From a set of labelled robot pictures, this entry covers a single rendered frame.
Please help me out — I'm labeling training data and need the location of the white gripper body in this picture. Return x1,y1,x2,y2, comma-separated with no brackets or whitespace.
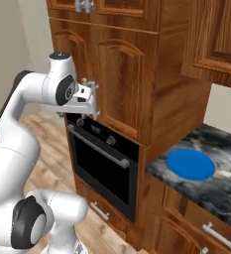
57,93,100,119

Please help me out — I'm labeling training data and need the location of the wide wooden cupboard door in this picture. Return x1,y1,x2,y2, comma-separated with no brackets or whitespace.
89,25,160,147

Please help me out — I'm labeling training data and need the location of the black built-in oven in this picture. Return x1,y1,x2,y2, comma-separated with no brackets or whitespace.
64,112,141,223

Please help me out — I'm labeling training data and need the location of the narrow wooden cupboard door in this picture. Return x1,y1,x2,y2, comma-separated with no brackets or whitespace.
49,18,92,87

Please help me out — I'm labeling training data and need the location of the black oven door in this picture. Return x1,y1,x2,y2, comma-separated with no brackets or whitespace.
66,124,140,223

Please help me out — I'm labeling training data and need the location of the wooden top cupboard door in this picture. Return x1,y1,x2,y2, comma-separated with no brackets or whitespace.
47,0,79,13
90,0,147,19

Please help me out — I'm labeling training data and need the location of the wooden drawer under oven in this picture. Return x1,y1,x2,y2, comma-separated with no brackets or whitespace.
74,174,129,240

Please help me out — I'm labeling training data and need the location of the blue round plate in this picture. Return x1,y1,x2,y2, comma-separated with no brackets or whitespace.
166,148,217,182

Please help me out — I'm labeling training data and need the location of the wooden base cupboard door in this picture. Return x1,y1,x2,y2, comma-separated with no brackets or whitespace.
152,213,203,254

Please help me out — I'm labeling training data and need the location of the wooden base drawer front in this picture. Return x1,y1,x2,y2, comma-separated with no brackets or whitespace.
162,186,231,254

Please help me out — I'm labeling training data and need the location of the silver oven door handle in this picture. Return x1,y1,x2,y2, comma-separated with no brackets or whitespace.
67,124,131,170

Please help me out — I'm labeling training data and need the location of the silver top cupboard handle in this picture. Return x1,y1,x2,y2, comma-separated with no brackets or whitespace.
83,0,95,14
74,0,85,14

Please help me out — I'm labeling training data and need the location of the wooden wall cabinet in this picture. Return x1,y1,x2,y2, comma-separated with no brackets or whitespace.
180,0,231,91

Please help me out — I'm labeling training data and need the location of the long silver drawer handle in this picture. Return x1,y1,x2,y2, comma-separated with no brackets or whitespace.
201,222,231,253

